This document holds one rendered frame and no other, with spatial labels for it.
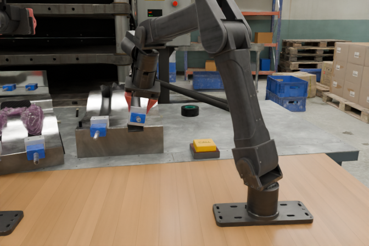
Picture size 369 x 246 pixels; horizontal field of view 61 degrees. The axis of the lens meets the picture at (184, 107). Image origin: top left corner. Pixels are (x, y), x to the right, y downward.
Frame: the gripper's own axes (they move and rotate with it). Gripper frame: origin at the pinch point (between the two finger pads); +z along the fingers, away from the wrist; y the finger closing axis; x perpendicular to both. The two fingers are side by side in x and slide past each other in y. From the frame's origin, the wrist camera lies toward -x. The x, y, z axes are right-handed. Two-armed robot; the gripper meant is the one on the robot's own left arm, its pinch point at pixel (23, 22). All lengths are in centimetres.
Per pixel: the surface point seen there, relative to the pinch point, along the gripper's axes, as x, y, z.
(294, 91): 81, -218, 319
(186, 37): 5, -53, 84
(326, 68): 62, -328, 445
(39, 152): 33.9, -6.6, -14.7
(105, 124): 29.2, -22.5, -5.3
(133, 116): 26.4, -30.9, -7.0
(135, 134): 32.8, -31.2, -4.2
